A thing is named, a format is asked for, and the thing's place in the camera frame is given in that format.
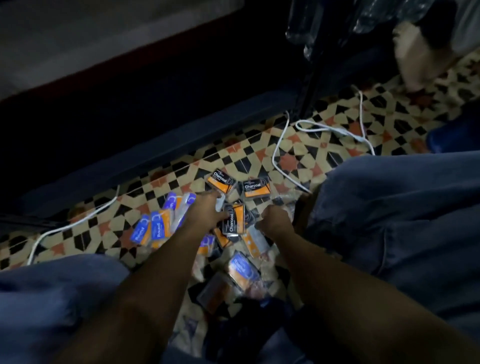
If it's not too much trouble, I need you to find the person's right hand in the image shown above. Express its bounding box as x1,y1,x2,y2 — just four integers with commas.
254,204,297,245

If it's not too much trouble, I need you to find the person's left hand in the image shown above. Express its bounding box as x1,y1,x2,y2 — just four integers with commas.
179,189,230,245

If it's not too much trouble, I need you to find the pile of dental floss boxes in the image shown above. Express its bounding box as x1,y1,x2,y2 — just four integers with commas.
129,168,297,316

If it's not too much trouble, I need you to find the dark metal shelf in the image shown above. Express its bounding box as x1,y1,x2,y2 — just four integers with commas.
0,0,398,241

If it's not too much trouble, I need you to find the person's left forearm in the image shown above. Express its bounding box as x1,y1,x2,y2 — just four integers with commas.
56,224,205,364

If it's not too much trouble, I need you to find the person's right forearm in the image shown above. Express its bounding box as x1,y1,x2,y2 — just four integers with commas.
277,224,480,364

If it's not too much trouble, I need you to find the person's right leg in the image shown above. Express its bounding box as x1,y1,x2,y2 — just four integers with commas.
303,149,480,338

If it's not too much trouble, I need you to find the person's leg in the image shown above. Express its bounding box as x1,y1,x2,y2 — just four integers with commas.
303,149,480,338
0,254,130,364

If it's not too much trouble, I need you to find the person's left leg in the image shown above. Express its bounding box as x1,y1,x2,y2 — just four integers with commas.
0,254,130,364

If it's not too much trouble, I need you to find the clear plastic bag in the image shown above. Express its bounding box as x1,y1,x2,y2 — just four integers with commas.
168,191,301,357

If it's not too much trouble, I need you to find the blue plastic bin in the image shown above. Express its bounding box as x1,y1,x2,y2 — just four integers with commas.
425,108,480,154

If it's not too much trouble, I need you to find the white plastic bag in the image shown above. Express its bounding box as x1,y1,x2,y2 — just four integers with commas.
391,20,464,93

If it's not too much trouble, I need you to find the pack of clear plastic bottles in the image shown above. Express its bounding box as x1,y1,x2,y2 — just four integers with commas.
284,0,436,61

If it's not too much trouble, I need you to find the white cable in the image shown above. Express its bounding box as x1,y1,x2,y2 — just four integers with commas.
295,119,376,155
26,185,121,265
350,85,367,140
271,111,312,194

